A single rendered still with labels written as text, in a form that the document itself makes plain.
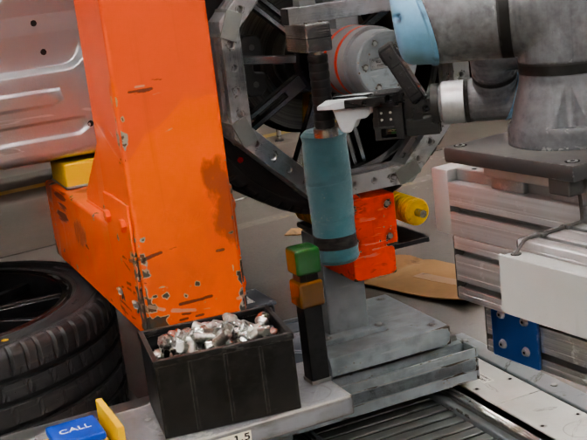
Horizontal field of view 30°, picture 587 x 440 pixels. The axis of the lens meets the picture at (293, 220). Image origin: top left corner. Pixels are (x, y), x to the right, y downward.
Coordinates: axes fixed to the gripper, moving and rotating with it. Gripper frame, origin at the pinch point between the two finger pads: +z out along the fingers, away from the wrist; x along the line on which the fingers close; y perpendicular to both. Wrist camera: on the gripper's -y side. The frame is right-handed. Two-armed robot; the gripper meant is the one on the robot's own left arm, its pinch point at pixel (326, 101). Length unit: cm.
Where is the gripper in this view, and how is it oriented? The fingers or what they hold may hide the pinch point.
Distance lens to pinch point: 195.8
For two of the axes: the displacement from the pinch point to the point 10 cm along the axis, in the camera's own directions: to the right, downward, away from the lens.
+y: 1.2, 9.7, 2.2
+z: -9.7, 0.7, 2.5
